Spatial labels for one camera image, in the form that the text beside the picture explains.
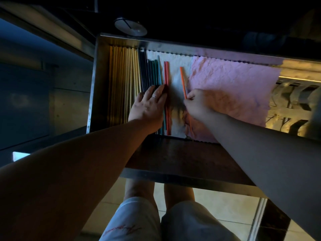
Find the person's leg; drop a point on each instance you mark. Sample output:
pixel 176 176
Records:
pixel 178 194
pixel 139 189

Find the person's left leg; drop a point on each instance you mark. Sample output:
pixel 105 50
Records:
pixel 139 189

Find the person's right forearm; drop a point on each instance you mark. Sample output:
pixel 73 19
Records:
pixel 265 158

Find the person's left middle finger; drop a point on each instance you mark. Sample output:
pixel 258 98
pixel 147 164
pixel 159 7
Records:
pixel 158 92

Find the white shorts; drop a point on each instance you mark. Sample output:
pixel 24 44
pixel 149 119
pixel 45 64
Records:
pixel 155 223

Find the person's left little finger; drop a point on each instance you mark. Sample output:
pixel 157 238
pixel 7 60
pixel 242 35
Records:
pixel 140 97

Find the orange chopstick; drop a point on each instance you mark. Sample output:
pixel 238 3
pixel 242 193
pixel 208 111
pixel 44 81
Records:
pixel 183 81

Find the white cloth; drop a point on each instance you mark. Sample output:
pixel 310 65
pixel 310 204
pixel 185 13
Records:
pixel 175 72

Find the person's right hand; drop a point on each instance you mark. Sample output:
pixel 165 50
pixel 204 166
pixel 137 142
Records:
pixel 203 104

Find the red chopstick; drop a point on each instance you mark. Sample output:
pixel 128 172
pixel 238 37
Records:
pixel 168 77
pixel 165 75

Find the pink cloth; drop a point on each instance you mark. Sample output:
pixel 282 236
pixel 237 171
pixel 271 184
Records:
pixel 230 87

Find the person's left forearm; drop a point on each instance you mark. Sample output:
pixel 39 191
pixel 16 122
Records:
pixel 75 178

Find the person's left hand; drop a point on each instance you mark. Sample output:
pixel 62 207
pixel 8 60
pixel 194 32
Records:
pixel 146 110

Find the row of dark blue chopsticks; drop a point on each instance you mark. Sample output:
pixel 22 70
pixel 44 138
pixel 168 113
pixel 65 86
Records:
pixel 143 70

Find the round metal lid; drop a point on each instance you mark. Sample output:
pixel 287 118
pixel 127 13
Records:
pixel 130 27

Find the green chopstick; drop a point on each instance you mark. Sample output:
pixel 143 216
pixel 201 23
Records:
pixel 156 71
pixel 153 72
pixel 149 74

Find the metal tray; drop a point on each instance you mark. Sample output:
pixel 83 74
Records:
pixel 100 80

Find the row of yellow chopsticks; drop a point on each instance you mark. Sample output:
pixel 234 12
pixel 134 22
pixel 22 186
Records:
pixel 124 82

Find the shiny metal rack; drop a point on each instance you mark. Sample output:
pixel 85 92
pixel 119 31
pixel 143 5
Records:
pixel 293 102

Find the grey cabinet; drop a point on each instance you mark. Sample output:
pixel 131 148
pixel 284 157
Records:
pixel 37 97

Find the person's right leg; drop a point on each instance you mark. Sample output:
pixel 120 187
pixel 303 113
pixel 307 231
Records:
pixel 178 194

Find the person's right fingers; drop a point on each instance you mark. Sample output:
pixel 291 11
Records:
pixel 191 104

